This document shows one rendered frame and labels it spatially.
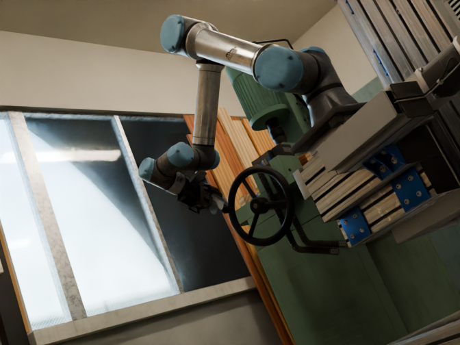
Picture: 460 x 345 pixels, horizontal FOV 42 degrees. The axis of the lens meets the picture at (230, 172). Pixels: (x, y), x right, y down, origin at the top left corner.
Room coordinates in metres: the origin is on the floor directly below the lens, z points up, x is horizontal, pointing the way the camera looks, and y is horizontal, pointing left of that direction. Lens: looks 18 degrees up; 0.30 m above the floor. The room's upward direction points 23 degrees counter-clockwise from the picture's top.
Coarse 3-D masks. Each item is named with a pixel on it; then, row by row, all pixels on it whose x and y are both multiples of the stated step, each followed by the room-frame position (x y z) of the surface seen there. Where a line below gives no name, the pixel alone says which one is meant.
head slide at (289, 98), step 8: (288, 96) 2.39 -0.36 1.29; (288, 104) 2.38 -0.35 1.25; (296, 104) 2.42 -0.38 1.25; (296, 112) 2.39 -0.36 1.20; (288, 120) 2.40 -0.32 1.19; (296, 120) 2.38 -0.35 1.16; (304, 120) 2.42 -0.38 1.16; (288, 128) 2.40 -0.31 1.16; (296, 128) 2.38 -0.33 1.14; (304, 128) 2.39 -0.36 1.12; (288, 136) 2.41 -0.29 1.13; (296, 136) 2.39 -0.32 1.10
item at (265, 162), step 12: (264, 180) 2.11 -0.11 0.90; (276, 180) 2.08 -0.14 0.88; (300, 228) 2.06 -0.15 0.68; (288, 240) 2.09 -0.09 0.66; (312, 240) 2.05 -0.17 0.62; (336, 240) 2.03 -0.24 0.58; (300, 252) 2.08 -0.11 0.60; (312, 252) 2.07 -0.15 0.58; (324, 252) 2.05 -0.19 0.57; (336, 252) 2.04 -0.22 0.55
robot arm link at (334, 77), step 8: (304, 48) 1.53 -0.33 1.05; (312, 48) 1.53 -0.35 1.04; (320, 48) 1.55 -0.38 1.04; (312, 56) 1.50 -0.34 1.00; (320, 56) 1.54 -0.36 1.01; (328, 56) 1.56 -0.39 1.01; (320, 64) 1.51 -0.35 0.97; (328, 64) 1.54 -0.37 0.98; (320, 72) 1.51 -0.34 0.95; (328, 72) 1.53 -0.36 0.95; (320, 80) 1.52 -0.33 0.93; (328, 80) 1.53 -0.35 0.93; (336, 80) 1.54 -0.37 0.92; (312, 88) 1.53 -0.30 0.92; (304, 96) 1.57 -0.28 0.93
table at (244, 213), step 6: (288, 180) 2.07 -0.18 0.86; (294, 180) 2.06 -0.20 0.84; (294, 186) 2.13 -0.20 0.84; (264, 192) 2.14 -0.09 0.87; (276, 192) 2.11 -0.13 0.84; (276, 198) 2.18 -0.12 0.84; (246, 204) 2.31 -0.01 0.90; (240, 210) 2.33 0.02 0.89; (246, 210) 2.31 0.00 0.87; (240, 216) 2.33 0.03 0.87; (246, 216) 2.32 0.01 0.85; (252, 216) 2.31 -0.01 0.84; (240, 222) 2.34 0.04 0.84; (246, 222) 2.36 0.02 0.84
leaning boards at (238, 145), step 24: (192, 120) 3.95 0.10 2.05; (240, 120) 4.32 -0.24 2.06; (216, 144) 3.95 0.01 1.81; (240, 144) 4.17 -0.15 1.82; (264, 144) 4.36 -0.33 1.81; (216, 168) 3.86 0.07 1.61; (240, 168) 4.09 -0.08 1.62; (240, 192) 3.94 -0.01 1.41; (240, 240) 3.82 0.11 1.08; (264, 288) 3.82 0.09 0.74; (288, 336) 3.81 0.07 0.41
